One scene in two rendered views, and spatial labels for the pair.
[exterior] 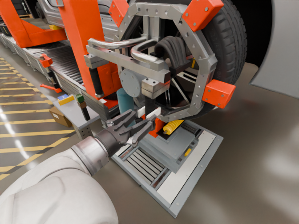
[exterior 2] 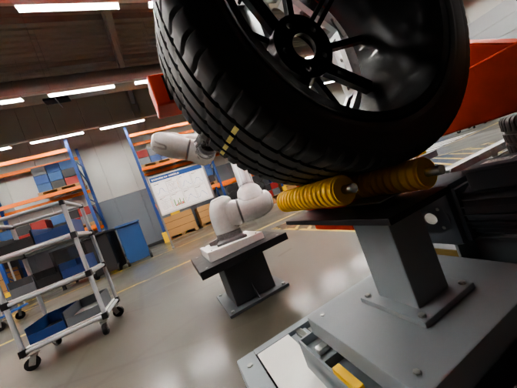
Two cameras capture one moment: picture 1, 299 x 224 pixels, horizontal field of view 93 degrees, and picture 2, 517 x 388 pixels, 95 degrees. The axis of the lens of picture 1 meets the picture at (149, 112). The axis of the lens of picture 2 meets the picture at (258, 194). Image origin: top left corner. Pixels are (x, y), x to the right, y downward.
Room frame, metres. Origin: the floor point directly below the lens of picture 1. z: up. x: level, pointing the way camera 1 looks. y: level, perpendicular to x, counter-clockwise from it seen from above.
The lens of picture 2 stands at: (0.83, -0.72, 0.56)
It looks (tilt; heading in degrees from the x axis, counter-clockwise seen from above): 0 degrees down; 118
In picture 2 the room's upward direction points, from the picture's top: 21 degrees counter-clockwise
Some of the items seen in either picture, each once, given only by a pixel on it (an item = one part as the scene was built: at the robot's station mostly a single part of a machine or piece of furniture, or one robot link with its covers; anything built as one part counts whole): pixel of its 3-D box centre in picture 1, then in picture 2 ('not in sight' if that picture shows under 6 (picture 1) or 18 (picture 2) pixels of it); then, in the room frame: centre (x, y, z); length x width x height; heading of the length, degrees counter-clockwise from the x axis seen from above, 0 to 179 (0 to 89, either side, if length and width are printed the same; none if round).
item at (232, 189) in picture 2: not in sight; (249, 195); (-3.24, 6.31, 0.55); 1.40 x 0.80 x 1.09; 52
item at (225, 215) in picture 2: not in sight; (224, 213); (-0.06, 0.46, 0.51); 0.18 x 0.16 x 0.22; 33
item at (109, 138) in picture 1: (114, 138); (209, 142); (0.27, 0.10, 0.83); 0.09 x 0.08 x 0.07; 139
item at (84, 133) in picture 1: (82, 127); not in sight; (0.89, 0.61, 0.21); 0.10 x 0.10 x 0.42; 49
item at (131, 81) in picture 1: (145, 76); not in sight; (0.62, 0.02, 0.85); 0.21 x 0.14 x 0.14; 139
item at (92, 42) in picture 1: (118, 31); not in sight; (0.65, 0.13, 1.03); 0.19 x 0.18 x 0.11; 139
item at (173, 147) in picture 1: (166, 126); (398, 255); (0.80, -0.14, 0.32); 0.40 x 0.30 x 0.28; 49
